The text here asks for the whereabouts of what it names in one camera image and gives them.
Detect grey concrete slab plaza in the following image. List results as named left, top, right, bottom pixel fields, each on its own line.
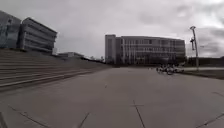
left=0, top=66, right=224, bottom=128

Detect grey multi-storey block building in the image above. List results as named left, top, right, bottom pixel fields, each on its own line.
left=104, top=33, right=187, bottom=66

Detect wide concrete steps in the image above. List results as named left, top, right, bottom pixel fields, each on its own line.
left=0, top=48, right=113, bottom=92

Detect building with horizontal bands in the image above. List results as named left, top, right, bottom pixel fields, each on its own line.
left=18, top=16, right=58, bottom=55

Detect tall lamp pole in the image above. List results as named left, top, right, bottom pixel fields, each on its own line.
left=189, top=25, right=201, bottom=72

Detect grass plot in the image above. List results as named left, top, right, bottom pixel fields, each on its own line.
left=181, top=67, right=224, bottom=81

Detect dark distant tree line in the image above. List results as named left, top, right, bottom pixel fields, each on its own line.
left=185, top=55, right=224, bottom=68

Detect dark glass building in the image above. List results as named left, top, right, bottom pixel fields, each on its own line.
left=0, top=10, right=22, bottom=50

